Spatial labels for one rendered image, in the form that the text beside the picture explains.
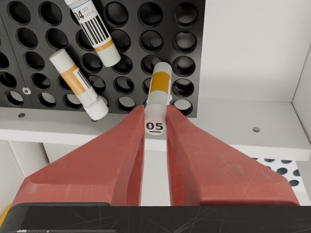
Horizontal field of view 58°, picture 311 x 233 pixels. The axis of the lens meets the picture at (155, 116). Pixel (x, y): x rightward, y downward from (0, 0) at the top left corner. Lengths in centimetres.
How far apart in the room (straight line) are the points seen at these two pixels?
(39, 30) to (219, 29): 12
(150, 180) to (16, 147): 20
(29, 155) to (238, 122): 33
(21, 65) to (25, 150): 27
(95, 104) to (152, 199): 33
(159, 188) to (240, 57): 28
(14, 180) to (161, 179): 21
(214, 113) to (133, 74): 9
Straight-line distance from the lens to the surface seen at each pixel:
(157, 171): 43
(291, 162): 37
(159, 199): 48
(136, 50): 16
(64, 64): 17
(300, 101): 25
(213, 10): 22
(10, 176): 44
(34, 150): 48
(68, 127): 23
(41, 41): 18
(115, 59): 16
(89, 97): 17
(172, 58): 16
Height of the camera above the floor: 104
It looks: 52 degrees down
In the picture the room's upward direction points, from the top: 168 degrees counter-clockwise
